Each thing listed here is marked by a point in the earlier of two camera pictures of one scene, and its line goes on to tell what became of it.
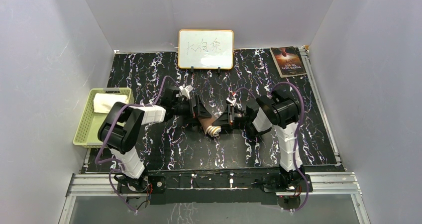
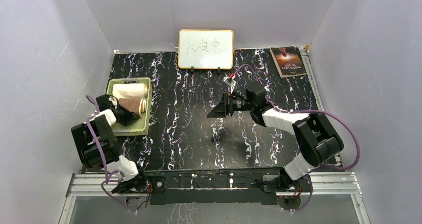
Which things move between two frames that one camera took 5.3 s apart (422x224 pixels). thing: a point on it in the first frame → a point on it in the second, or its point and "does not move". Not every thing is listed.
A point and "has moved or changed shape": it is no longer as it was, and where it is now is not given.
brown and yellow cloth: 206,123 → 137,105
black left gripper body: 184,109 → 115,108
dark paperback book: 287,61 does not move
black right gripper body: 241,116 → 241,103
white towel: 104,102 has moved or changed shape
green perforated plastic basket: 87,134 → 141,127
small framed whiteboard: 205,49 does not move
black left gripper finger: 200,110 → 125,116
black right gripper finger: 223,119 → 219,111
